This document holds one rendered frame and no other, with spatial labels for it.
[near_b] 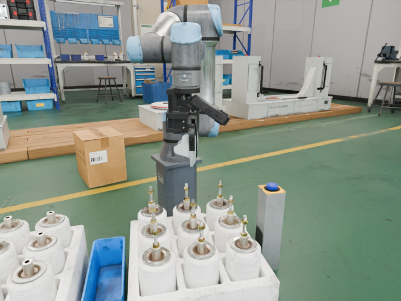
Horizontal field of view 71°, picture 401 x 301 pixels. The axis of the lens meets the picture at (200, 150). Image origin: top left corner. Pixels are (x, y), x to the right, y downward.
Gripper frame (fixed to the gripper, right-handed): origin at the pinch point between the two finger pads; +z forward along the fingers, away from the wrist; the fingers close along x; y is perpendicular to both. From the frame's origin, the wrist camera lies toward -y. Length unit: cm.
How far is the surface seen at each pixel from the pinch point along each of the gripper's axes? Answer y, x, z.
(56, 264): 36.7, 14.6, 26.8
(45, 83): 311, -395, 10
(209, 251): -5.3, 11.9, 21.2
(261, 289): -19.1, 14.1, 30.2
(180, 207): 6.5, -10.7, 21.3
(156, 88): 125, -429, 18
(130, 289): 14.1, 19.2, 28.5
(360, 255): -62, -26, 47
